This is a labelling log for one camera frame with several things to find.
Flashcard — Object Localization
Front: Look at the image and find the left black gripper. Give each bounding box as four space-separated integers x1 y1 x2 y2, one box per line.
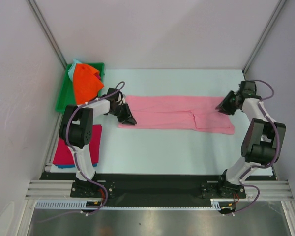
110 103 137 125

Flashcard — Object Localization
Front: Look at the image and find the pink t shirt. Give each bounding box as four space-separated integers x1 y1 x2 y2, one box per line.
118 96 235 135

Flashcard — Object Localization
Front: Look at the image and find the aluminium frame rail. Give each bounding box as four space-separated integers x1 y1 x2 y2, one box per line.
26 180 294 201

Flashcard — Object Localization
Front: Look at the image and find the orange t shirt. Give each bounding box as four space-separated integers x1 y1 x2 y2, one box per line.
73 63 104 105

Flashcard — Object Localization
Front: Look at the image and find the folded magenta t shirt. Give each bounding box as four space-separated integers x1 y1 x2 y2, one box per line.
52 124 103 165

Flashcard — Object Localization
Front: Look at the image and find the green plastic bin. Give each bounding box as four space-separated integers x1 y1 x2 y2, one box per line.
55 62 105 114

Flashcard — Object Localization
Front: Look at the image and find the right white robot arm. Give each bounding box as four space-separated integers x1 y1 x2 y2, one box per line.
215 81 286 197

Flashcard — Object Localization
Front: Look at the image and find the light blue t shirt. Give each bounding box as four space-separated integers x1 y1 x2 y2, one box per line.
67 59 82 81

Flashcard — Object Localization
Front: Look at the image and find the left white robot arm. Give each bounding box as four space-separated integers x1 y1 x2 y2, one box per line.
59 88 137 197

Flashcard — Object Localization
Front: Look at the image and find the slotted cable duct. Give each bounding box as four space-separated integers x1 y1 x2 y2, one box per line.
36 200 230 211

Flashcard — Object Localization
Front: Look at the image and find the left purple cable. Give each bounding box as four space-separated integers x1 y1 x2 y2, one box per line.
38 81 125 223

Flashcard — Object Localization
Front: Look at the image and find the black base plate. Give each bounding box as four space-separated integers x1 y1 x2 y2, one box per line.
39 172 246 207

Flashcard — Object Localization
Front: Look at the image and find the folded blue t shirt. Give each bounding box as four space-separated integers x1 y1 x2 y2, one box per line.
54 163 98 169

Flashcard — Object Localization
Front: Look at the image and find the purple cable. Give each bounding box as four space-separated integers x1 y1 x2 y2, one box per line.
221 79 280 216
38 81 125 223

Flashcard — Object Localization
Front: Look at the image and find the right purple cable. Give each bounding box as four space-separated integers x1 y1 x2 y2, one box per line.
221 79 280 216

